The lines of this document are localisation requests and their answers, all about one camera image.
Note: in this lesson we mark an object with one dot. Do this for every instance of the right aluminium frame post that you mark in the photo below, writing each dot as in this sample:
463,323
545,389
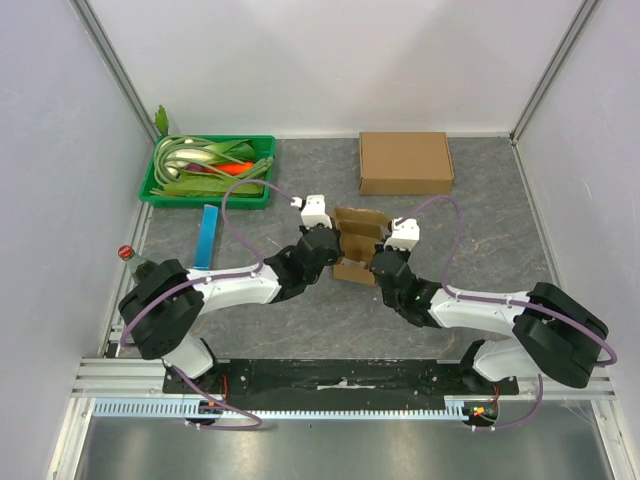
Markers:
577,26

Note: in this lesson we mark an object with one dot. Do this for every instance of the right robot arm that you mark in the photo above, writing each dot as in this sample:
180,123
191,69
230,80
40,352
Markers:
544,331

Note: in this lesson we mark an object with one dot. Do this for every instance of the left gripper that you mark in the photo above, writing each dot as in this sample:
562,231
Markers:
337,250

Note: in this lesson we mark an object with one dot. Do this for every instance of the green plastic tray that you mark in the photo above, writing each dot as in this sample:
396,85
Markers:
264,146

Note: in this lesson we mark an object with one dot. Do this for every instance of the large cardboard box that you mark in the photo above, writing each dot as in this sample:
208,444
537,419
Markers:
405,163

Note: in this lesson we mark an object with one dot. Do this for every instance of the green asparagus bundle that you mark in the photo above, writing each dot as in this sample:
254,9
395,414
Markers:
258,170

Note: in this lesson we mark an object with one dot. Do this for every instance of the dark soda bottle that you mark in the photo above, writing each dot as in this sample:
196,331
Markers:
139,266

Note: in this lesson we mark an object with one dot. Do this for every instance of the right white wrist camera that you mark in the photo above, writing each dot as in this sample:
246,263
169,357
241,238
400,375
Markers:
404,234

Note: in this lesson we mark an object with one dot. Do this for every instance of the aluminium frame post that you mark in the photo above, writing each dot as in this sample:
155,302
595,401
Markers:
577,26
108,53

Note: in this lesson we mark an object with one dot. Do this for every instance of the blue rectangular box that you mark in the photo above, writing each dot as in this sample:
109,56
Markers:
206,239

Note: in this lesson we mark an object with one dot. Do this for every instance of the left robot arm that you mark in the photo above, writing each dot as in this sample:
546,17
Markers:
167,299

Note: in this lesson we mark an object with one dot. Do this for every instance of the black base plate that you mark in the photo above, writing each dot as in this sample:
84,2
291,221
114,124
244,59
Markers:
345,384

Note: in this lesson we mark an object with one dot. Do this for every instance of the left aluminium frame post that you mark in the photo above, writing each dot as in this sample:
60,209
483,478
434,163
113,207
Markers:
108,53

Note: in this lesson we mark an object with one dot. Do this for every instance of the white toy radish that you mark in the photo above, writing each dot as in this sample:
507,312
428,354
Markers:
182,159

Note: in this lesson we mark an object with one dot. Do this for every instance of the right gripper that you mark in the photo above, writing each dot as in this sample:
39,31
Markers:
382,258

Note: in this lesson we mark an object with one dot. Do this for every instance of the small cardboard box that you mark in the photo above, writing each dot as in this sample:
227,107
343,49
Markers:
360,231

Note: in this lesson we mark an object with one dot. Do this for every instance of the green long beans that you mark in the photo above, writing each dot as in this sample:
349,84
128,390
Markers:
168,145

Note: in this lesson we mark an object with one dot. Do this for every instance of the green lettuce leaf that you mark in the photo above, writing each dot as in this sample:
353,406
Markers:
201,186

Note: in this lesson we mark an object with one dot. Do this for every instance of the orange toy carrot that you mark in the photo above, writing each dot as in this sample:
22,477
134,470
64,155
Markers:
233,168

